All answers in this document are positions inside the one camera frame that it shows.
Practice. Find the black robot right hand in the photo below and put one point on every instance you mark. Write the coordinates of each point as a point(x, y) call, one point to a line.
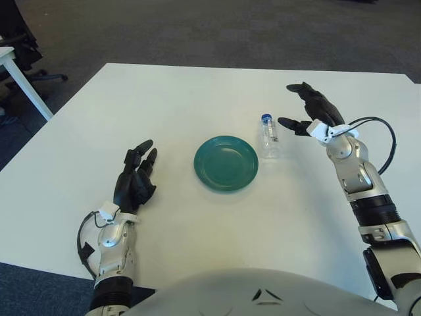
point(324, 110)

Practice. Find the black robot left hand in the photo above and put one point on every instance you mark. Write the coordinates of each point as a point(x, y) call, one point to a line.
point(128, 191)

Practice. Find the clear bottle with blue cap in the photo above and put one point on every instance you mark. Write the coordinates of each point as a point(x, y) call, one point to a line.
point(271, 148)

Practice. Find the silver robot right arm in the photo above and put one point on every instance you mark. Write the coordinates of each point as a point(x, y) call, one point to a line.
point(361, 177)

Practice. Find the green round plate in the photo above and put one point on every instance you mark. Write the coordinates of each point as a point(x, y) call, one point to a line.
point(226, 164)

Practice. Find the white right wrist connector box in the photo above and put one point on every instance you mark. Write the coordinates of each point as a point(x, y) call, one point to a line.
point(319, 131)

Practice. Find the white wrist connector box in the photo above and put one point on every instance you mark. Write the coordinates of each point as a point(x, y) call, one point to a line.
point(319, 131)
point(109, 210)

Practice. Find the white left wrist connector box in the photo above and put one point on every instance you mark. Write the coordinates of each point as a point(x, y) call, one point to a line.
point(109, 210)

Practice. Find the white side table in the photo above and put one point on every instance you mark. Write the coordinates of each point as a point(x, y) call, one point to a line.
point(19, 79)

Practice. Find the grey robot torso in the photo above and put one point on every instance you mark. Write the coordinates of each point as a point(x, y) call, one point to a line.
point(256, 296)

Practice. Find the black office chair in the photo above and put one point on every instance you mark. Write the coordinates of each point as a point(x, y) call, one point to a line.
point(19, 33)

